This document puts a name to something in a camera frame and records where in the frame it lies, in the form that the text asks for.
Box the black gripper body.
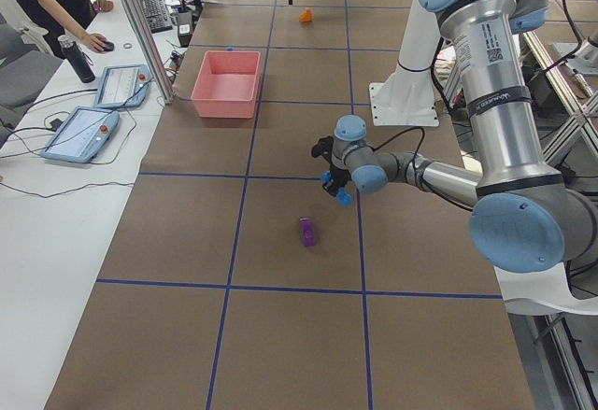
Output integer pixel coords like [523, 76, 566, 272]
[322, 162, 350, 195]

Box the long blue toy block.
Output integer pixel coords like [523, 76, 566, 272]
[320, 171, 352, 206]

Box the orange sloped toy block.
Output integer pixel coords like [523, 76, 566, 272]
[299, 7, 314, 23]

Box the pink plastic box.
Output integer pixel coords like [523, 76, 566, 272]
[191, 50, 261, 119]

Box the purple toy block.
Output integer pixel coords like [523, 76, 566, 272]
[299, 217, 316, 247]

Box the black keyboard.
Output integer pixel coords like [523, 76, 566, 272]
[138, 0, 173, 34]

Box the brown paper table cover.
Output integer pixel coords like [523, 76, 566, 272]
[47, 0, 534, 409]

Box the far teach pendant tablet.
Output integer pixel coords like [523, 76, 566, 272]
[93, 64, 152, 109]

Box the teach pendant tablet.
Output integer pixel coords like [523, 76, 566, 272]
[39, 106, 121, 163]
[93, 64, 152, 109]

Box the black water bottle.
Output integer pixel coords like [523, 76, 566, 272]
[57, 35, 95, 83]

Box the white chair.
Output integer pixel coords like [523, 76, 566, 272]
[494, 262, 597, 316]

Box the near teach pendant tablet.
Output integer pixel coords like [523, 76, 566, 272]
[39, 106, 121, 163]

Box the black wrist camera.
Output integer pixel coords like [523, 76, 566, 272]
[311, 136, 334, 163]

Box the black braided cable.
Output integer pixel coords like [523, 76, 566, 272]
[371, 125, 427, 157]

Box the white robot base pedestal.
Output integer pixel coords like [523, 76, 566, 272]
[369, 0, 440, 127]

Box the aluminium frame post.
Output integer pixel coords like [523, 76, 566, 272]
[121, 0, 175, 105]

